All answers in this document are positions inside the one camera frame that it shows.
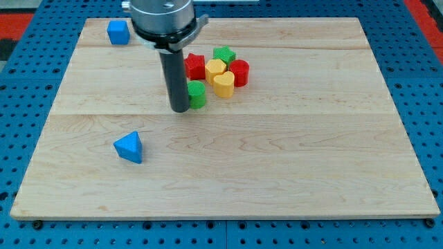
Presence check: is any black cylindrical pointer rod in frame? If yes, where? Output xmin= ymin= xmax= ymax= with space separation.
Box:
xmin=160 ymin=50 xmax=190 ymax=113

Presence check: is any yellow hexagon block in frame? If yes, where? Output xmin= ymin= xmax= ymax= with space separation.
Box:
xmin=205 ymin=59 xmax=227 ymax=86

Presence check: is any wooden board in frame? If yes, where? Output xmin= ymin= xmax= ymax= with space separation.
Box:
xmin=10 ymin=17 xmax=440 ymax=221

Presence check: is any red cylinder block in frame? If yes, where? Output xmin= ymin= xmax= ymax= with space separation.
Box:
xmin=229 ymin=59 xmax=250 ymax=87

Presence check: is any blue triangle block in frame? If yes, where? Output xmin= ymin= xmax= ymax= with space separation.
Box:
xmin=113 ymin=131 xmax=143 ymax=164

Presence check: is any blue cube block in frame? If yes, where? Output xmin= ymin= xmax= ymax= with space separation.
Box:
xmin=107 ymin=20 xmax=130 ymax=45

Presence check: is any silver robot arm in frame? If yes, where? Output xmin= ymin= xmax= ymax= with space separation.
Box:
xmin=121 ymin=0 xmax=208 ymax=54

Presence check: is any green cylinder block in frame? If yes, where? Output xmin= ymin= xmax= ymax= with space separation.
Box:
xmin=188 ymin=80 xmax=206 ymax=109

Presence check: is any red star block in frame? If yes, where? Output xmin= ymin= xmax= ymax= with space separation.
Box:
xmin=184 ymin=53 xmax=206 ymax=80

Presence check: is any green star block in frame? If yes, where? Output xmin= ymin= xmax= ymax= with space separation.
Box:
xmin=213 ymin=46 xmax=236 ymax=66

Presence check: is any yellow heart block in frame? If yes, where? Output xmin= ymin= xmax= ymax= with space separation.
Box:
xmin=213 ymin=71 xmax=235 ymax=98

